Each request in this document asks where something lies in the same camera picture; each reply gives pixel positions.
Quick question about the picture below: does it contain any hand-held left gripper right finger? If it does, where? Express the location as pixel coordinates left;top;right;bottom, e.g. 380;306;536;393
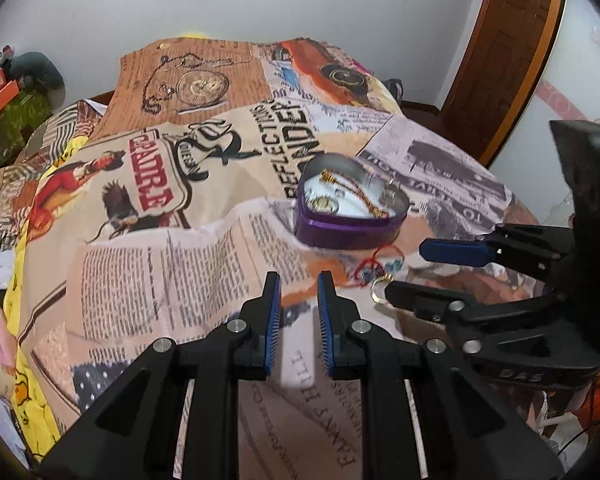
316;271;567;480

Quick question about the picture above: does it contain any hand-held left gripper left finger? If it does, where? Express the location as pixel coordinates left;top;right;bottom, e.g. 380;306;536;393
37;271;283;480

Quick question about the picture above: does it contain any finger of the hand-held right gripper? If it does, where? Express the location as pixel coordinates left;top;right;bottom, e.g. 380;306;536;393
384;280;600;387
419;222;579;287

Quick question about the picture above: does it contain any gold ring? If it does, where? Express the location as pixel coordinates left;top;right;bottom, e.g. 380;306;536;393
371;275;396;306

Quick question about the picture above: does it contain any red string bracelet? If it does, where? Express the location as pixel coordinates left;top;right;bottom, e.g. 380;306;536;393
354;246;406;289

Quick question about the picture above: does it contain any purple heart-shaped tin box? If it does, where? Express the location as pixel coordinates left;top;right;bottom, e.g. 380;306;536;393
294;154;409;251

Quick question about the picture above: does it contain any gold and red bracelet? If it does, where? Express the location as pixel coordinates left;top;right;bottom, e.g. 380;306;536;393
319;170;392;221

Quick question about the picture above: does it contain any printed blanket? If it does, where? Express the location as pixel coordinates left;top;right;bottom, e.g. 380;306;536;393
0;35;546;480

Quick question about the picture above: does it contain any brown wooden door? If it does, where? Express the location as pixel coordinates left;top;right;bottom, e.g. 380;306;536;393
439;0;570;167

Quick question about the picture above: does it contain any yellow duck print blanket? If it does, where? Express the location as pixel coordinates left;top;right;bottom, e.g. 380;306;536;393
0;135;81;448

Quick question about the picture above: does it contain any green cloth covered cabinet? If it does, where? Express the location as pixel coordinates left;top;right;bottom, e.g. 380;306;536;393
0;91;54;169

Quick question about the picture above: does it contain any dark green bag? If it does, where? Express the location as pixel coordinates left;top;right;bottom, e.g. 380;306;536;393
9;51;66;96

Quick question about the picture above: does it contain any flat orange box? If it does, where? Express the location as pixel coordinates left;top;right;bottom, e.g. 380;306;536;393
0;80;21;126

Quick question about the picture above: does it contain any pink wall border strip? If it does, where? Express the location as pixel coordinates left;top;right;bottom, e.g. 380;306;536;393
535;78;582;122

